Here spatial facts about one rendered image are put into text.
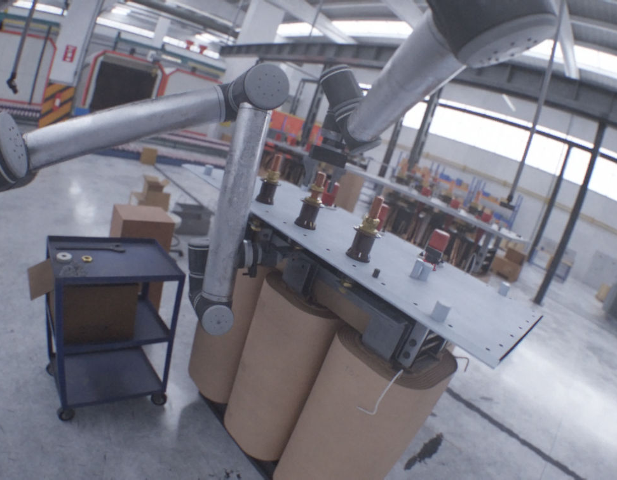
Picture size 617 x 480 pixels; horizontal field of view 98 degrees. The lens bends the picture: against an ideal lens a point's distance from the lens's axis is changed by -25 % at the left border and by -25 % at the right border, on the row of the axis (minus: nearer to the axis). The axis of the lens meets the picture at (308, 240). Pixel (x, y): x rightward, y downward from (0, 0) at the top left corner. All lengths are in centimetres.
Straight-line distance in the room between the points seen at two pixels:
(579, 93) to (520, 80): 159
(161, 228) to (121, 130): 125
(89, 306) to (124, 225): 72
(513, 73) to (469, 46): 956
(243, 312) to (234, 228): 73
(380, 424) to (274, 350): 53
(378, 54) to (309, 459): 1168
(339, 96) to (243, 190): 40
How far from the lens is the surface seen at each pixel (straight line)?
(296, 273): 140
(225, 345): 186
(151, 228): 236
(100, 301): 175
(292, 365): 147
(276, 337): 146
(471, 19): 43
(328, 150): 128
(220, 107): 127
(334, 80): 112
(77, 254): 186
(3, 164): 101
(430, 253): 141
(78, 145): 125
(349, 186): 828
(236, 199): 107
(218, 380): 200
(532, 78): 982
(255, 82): 108
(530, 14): 44
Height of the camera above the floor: 167
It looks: 15 degrees down
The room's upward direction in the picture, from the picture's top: 19 degrees clockwise
